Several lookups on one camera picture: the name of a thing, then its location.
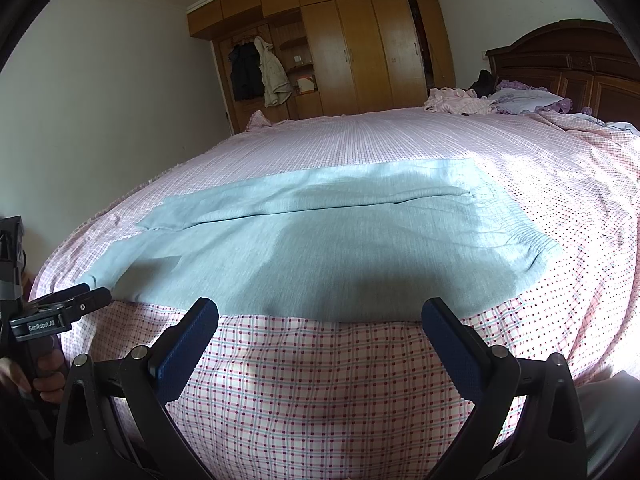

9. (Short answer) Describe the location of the person's left hand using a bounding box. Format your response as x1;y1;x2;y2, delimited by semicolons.
0;349;66;404

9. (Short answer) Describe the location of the black hanging garment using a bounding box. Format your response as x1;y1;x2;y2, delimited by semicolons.
229;42;265;102

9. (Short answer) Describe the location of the lilac ruffled pillow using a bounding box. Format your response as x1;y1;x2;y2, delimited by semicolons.
490;80;573;115

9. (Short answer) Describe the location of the pink crumpled clothes pile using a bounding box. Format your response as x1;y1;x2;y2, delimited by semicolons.
424;88;497;116

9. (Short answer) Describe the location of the black garment by headboard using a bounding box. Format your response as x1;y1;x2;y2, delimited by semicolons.
469;70;498;99

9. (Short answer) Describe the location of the dark wooden headboard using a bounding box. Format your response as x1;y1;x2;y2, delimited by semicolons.
487;18;640;126

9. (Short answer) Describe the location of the wooden wardrobe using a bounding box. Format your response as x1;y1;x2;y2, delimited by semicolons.
188;0;456;132

